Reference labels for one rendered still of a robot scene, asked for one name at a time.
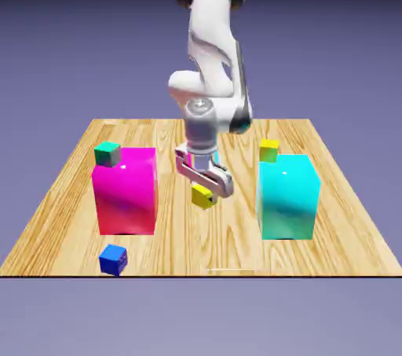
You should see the small green cube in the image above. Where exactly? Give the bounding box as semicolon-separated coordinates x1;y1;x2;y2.
93;141;122;168

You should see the small yellow cube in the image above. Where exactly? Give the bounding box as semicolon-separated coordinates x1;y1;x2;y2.
191;183;217;211
259;138;280;163

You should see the large cyan box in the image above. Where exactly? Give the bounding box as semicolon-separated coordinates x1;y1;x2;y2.
255;153;322;241

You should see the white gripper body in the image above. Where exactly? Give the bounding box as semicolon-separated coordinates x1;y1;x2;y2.
174;147;235;199

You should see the large magenta box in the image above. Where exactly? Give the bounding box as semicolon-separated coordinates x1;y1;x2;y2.
91;147;159;237

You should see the small blue cube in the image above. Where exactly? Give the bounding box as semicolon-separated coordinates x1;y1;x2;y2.
98;244;129;277

